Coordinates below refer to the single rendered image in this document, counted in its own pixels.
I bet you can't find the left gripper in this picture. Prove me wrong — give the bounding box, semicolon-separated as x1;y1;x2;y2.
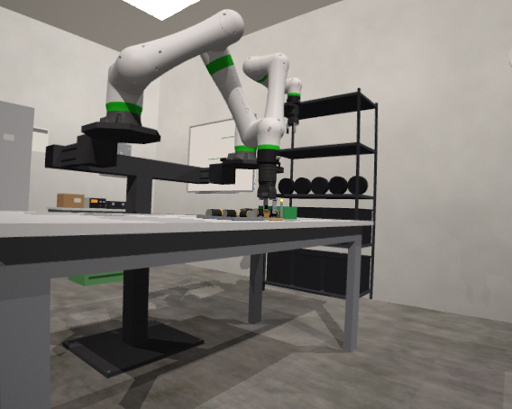
284;95;301;134

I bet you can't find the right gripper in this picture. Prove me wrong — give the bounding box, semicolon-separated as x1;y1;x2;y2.
257;149;284;214

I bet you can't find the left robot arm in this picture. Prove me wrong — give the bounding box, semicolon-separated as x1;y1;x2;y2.
220;53;302;161

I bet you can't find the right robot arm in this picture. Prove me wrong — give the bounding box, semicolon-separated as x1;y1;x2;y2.
100;9;282;150

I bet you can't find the tan battery holder board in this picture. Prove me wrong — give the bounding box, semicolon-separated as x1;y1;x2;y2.
252;199;284;221

